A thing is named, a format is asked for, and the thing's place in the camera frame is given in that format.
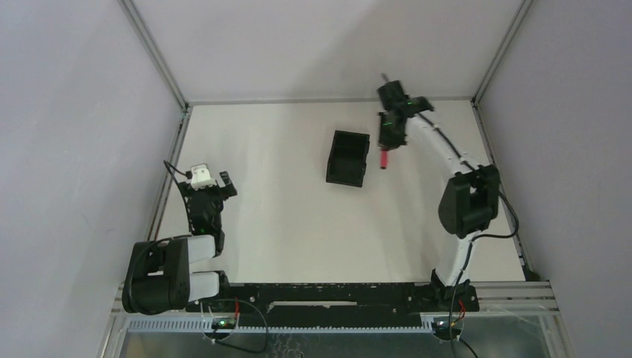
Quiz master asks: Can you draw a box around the right green circuit board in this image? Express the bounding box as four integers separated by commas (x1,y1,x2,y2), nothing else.
432,320,461,342

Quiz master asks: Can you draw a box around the left green circuit board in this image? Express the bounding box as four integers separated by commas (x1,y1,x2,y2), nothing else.
211,318,238,330

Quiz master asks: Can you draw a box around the red handled screwdriver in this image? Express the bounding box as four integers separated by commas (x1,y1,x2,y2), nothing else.
380,147,390,170

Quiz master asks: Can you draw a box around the green circuit board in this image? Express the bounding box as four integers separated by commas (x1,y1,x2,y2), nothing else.
211,318,238,330
432,320,461,342

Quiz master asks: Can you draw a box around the white slotted cable duct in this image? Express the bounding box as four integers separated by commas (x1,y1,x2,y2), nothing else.
127,317,434,333

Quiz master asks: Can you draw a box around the aluminium frame rail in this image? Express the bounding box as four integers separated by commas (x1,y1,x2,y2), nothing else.
118,0,192,241
187,95,475,107
471,0,537,277

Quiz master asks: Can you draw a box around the left aluminium frame rail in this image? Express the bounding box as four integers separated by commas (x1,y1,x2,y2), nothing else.
118,0,192,241

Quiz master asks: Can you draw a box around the right aluminium frame rail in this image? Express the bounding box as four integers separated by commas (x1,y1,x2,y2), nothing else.
471,0,537,277

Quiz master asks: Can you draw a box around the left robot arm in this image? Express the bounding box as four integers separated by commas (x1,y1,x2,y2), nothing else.
121,165,237,315

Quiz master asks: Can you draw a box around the black plastic bin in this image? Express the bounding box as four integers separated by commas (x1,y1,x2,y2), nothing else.
326,130,370,188

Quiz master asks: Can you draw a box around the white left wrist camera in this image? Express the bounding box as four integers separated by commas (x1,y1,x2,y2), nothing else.
190,163,218,190

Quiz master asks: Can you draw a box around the rear aluminium frame rail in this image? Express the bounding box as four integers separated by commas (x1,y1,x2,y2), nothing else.
187,95,475,107

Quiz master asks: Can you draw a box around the left black looping cable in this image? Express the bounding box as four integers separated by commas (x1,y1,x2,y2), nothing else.
199,298,271,356

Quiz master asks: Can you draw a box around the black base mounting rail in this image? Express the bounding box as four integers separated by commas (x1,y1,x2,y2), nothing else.
185,283,480,328

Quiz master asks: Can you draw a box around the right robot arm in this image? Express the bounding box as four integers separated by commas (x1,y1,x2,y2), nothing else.
376,79,508,298

